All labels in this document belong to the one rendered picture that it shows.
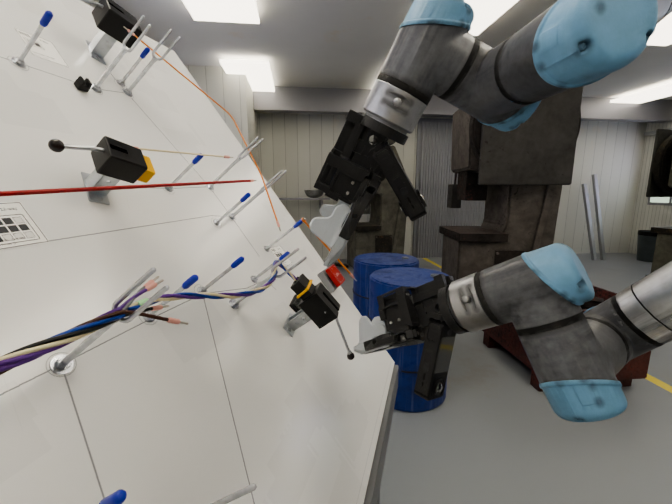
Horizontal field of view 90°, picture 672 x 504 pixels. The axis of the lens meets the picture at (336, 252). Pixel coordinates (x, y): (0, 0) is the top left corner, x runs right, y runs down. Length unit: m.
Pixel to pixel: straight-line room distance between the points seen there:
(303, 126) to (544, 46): 6.19
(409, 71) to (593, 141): 8.36
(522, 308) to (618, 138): 8.74
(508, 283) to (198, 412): 0.38
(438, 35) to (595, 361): 0.40
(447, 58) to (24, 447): 0.53
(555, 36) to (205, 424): 0.49
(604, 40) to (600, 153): 8.51
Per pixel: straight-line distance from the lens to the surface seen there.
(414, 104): 0.47
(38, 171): 0.51
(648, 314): 0.55
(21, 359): 0.27
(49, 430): 0.36
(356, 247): 5.50
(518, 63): 0.41
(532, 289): 0.45
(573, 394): 0.47
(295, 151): 6.44
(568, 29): 0.37
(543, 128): 3.87
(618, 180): 9.20
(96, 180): 0.51
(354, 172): 0.47
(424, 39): 0.47
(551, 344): 0.46
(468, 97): 0.49
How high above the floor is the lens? 1.32
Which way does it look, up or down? 10 degrees down
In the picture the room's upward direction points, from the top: straight up
